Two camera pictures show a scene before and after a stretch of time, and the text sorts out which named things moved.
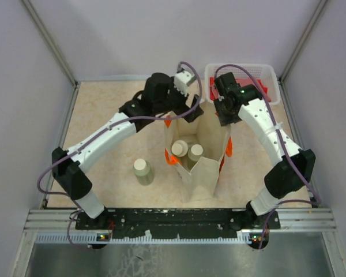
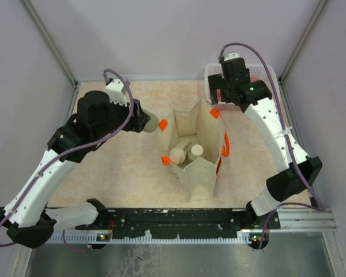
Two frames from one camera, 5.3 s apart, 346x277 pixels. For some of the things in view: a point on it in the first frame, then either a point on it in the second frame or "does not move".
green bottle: (195, 152) does not move
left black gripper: (183, 106) -> (138, 121)
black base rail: (177, 223) does not move
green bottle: (142, 170) -> (152, 124)
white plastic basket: (264, 72) does not move
